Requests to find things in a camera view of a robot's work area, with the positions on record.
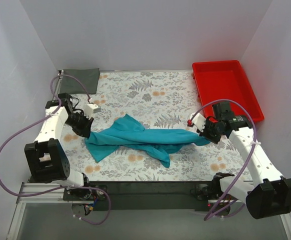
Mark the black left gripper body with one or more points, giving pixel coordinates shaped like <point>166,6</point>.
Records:
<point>83,124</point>

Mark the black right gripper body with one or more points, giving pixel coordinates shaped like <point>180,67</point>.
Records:
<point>209,130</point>

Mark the teal t shirt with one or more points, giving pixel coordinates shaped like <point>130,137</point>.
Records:
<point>128,132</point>

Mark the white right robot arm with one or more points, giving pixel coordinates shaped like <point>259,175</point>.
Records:
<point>259,184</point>

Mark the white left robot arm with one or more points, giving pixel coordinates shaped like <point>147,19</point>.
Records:
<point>46,157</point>

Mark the folded dark grey t shirt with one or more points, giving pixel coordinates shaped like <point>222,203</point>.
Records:
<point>76,81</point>

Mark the red plastic bin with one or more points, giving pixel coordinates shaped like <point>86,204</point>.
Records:
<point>226,80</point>

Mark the floral patterned table mat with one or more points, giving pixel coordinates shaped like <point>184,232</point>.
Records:
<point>158,100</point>

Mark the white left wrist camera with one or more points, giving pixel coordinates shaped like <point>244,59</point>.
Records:
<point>90,109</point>

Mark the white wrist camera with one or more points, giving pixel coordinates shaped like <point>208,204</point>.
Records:
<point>197,120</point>
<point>90,109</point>

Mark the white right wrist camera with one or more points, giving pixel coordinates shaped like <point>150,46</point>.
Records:
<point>197,120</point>

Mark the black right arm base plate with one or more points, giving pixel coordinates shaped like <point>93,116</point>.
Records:
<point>199,193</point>

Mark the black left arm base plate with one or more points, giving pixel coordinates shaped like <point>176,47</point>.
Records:
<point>78,194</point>

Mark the aluminium front frame rail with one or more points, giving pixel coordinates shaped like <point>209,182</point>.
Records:
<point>120,195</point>

